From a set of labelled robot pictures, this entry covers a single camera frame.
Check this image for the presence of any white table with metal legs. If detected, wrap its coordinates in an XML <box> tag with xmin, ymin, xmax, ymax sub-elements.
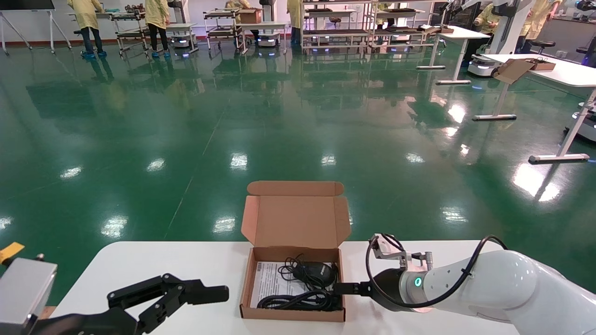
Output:
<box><xmin>416</xmin><ymin>26</ymin><xmax>490</xmax><ymax>86</ymax></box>

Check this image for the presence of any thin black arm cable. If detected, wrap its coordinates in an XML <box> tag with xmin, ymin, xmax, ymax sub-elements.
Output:
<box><xmin>365</xmin><ymin>233</ymin><xmax>509</xmax><ymax>308</ymax></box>

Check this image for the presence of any white printed instruction leaflet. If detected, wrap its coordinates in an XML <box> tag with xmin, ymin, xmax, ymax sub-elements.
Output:
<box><xmin>250</xmin><ymin>261</ymin><xmax>333</xmax><ymax>308</ymax></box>

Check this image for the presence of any black and white robot head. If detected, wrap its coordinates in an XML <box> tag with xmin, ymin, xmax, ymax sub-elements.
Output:
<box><xmin>565</xmin><ymin>0</ymin><xmax>596</xmax><ymax>20</ymax></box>

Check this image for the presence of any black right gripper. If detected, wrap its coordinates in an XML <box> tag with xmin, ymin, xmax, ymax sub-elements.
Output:
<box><xmin>333</xmin><ymin>268</ymin><xmax>414</xmax><ymax>310</ymax></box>

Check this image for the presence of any metal trolley cart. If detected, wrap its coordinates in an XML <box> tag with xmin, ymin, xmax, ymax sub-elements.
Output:
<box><xmin>203</xmin><ymin>8</ymin><xmax>247</xmax><ymax>55</ymax></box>
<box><xmin>111</xmin><ymin>4</ymin><xmax>150</xmax><ymax>59</ymax></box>

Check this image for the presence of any brown cardboard storage box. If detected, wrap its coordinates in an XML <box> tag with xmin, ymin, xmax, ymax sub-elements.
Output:
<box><xmin>240</xmin><ymin>181</ymin><xmax>352</xmax><ymax>322</ymax></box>

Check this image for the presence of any grey counter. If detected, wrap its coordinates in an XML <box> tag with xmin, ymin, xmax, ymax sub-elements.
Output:
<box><xmin>535</xmin><ymin>12</ymin><xmax>596</xmax><ymax>63</ymax></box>

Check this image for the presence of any black screen on stand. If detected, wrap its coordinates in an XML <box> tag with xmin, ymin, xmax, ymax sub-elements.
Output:
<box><xmin>0</xmin><ymin>0</ymin><xmax>73</xmax><ymax>56</ymax></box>

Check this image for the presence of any large white table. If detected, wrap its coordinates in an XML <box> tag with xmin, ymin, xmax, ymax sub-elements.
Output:
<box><xmin>473</xmin><ymin>54</ymin><xmax>596</xmax><ymax>164</ymax></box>

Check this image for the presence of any metal shelf rack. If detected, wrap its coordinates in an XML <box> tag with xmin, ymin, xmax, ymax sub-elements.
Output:
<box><xmin>301</xmin><ymin>0</ymin><xmax>375</xmax><ymax>53</ymax></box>
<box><xmin>370</xmin><ymin>0</ymin><xmax>443</xmax><ymax>51</ymax></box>

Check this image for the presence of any mobile robot with lit base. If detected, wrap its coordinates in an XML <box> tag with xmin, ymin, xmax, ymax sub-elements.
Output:
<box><xmin>168</xmin><ymin>0</ymin><xmax>197</xmax><ymax>54</ymax></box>
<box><xmin>256</xmin><ymin>0</ymin><xmax>282</xmax><ymax>48</ymax></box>

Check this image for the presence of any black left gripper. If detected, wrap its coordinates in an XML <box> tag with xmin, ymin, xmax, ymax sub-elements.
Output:
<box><xmin>30</xmin><ymin>274</ymin><xmax>230</xmax><ymax>335</ymax></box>

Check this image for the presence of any coiled thick black power cable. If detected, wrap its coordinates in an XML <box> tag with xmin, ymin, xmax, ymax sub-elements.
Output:
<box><xmin>257</xmin><ymin>289</ymin><xmax>343</xmax><ymax>311</ymax></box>

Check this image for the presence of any white wheeled robot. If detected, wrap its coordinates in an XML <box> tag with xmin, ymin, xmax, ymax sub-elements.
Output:
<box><xmin>562</xmin><ymin>101</ymin><xmax>596</xmax><ymax>142</ymax></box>
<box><xmin>467</xmin><ymin>0</ymin><xmax>536</xmax><ymax>78</ymax></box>

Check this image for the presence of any black power adapter with cable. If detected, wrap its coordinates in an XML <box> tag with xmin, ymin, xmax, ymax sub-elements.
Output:
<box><xmin>278</xmin><ymin>254</ymin><xmax>339</xmax><ymax>291</ymax></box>

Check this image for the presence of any open cardboard box with flap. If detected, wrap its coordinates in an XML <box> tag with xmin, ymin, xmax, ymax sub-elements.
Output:
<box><xmin>494</xmin><ymin>58</ymin><xmax>557</xmax><ymax>85</ymax></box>

